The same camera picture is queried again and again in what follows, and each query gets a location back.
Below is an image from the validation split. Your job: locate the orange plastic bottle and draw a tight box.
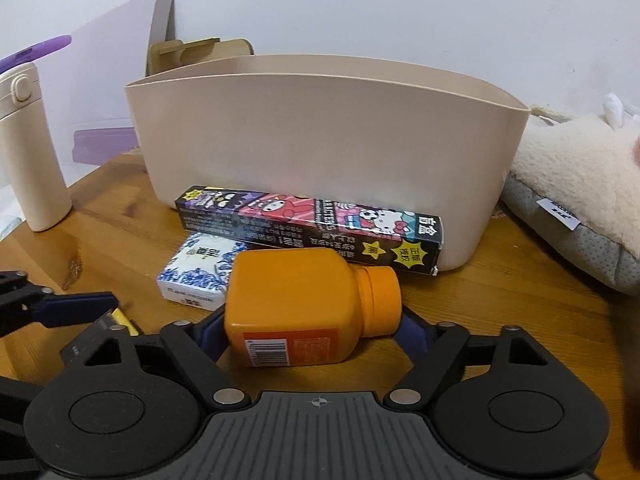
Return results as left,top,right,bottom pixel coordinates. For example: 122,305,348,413
224,248,402,367

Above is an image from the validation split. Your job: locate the cream plush slipper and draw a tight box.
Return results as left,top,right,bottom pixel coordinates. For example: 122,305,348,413
501,93,639,296

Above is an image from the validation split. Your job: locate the beige plastic storage bin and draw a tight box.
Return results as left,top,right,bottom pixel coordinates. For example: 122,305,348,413
125,54,529,271

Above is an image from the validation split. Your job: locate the lavender headboard panel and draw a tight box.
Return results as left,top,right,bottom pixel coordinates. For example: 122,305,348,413
36,0,174,165

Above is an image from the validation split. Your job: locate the long cartoon character box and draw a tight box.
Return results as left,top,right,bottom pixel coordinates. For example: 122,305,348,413
175,185,444,276

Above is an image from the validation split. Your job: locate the blue white card box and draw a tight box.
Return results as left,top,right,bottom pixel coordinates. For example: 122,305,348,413
156,233,250,312

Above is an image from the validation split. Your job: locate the brown cardboard stand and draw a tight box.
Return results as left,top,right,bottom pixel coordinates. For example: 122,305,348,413
146,38,254,76

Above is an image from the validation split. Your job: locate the cream thermos bottle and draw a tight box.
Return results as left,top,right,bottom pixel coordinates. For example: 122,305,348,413
1,63,72,232

